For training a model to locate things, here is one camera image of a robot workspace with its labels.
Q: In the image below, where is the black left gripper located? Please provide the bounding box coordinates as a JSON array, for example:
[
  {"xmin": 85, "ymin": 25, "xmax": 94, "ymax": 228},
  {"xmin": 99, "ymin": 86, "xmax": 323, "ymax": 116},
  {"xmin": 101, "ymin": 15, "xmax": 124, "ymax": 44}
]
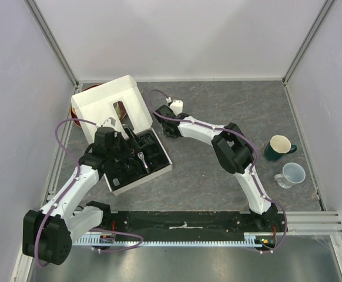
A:
[{"xmin": 107, "ymin": 126, "xmax": 145, "ymax": 162}]

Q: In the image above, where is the white cardboard clipper box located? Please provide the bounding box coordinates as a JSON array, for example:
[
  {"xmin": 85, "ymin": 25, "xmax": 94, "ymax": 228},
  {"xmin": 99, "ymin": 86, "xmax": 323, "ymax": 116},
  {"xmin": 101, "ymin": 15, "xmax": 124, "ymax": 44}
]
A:
[{"xmin": 71, "ymin": 75, "xmax": 172, "ymax": 196}]

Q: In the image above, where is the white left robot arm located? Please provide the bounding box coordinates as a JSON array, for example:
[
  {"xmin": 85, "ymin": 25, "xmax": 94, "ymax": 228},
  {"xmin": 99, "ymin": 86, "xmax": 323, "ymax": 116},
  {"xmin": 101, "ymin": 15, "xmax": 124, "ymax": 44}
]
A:
[{"xmin": 22, "ymin": 125, "xmax": 125, "ymax": 268}]

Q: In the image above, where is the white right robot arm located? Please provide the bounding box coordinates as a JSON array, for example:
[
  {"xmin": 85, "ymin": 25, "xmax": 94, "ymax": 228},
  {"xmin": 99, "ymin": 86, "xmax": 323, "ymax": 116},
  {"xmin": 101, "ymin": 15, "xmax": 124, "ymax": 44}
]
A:
[{"xmin": 153, "ymin": 105, "xmax": 278, "ymax": 231}]

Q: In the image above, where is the black plastic box tray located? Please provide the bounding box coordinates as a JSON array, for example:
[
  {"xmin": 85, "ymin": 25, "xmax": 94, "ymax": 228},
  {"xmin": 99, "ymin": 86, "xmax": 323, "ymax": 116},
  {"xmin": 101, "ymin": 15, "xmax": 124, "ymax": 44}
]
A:
[{"xmin": 105, "ymin": 126, "xmax": 170, "ymax": 192}]

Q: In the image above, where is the red wooden bowl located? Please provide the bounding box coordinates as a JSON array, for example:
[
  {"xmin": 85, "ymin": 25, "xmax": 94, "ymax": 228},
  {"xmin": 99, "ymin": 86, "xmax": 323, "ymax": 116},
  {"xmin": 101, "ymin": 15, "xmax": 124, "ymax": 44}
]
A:
[{"xmin": 70, "ymin": 83, "xmax": 101, "ymax": 128}]

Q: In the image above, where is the green ceramic mug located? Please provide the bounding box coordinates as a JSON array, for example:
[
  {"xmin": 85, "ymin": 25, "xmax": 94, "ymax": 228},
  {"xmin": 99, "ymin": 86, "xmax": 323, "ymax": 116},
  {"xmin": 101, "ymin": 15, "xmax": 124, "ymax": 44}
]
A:
[{"xmin": 264, "ymin": 135, "xmax": 297, "ymax": 162}]

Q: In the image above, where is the clear plastic measuring cup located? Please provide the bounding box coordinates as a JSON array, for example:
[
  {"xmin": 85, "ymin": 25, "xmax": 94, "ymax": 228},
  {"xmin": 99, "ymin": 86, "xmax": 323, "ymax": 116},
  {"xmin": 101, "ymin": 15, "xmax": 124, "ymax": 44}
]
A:
[{"xmin": 274, "ymin": 162, "xmax": 306, "ymax": 189}]

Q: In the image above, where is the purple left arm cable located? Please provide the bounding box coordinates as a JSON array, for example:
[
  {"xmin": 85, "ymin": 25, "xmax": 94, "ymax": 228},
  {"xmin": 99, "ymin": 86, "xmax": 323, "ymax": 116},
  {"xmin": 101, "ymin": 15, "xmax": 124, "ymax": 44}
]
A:
[{"xmin": 32, "ymin": 119, "xmax": 104, "ymax": 267}]

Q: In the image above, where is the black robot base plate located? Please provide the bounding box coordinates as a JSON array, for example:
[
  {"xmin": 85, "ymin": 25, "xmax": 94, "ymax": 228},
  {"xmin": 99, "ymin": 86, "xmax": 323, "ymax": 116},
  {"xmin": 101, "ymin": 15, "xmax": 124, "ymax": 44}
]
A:
[{"xmin": 100, "ymin": 211, "xmax": 285, "ymax": 242}]

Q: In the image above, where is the grey slotted cable duct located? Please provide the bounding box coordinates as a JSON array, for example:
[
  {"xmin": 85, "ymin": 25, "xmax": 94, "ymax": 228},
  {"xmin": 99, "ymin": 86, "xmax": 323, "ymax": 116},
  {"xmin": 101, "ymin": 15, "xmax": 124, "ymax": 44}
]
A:
[{"xmin": 73, "ymin": 231, "xmax": 262, "ymax": 249}]

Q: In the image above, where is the aluminium front frame rail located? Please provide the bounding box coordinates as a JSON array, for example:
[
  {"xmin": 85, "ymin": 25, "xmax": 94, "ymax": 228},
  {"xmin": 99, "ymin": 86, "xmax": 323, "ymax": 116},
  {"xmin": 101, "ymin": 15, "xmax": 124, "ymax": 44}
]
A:
[{"xmin": 24, "ymin": 210, "xmax": 342, "ymax": 236}]

